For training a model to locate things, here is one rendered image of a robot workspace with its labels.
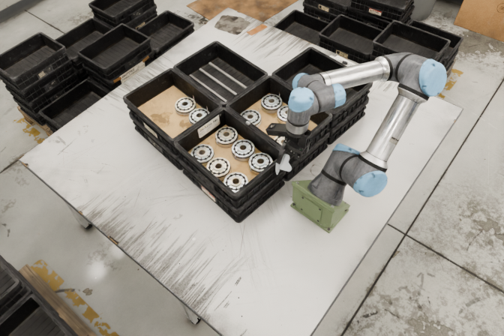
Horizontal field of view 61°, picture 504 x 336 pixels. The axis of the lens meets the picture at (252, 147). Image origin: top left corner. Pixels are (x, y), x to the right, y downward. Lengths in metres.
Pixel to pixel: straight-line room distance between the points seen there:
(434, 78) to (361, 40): 1.74
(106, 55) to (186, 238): 1.69
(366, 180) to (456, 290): 1.23
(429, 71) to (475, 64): 2.37
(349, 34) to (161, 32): 1.41
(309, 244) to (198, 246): 0.46
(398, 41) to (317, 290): 1.93
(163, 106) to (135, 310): 1.12
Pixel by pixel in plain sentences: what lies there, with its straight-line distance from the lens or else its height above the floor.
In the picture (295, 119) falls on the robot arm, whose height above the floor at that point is 1.32.
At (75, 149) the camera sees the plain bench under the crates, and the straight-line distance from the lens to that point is 2.32.
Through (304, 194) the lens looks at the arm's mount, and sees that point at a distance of 1.76.
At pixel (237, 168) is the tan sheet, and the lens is 1.87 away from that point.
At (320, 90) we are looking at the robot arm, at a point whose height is 1.37.
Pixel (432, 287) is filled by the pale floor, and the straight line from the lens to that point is 2.64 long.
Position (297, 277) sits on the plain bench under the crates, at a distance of 1.76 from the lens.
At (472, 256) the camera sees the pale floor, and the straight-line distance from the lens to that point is 2.81.
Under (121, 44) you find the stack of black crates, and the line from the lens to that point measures 3.23.
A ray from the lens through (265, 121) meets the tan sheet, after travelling 2.03.
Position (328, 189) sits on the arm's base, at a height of 0.90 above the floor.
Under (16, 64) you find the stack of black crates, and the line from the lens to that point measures 3.38.
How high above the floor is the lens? 2.33
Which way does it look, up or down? 51 degrees down
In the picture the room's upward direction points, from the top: 4 degrees counter-clockwise
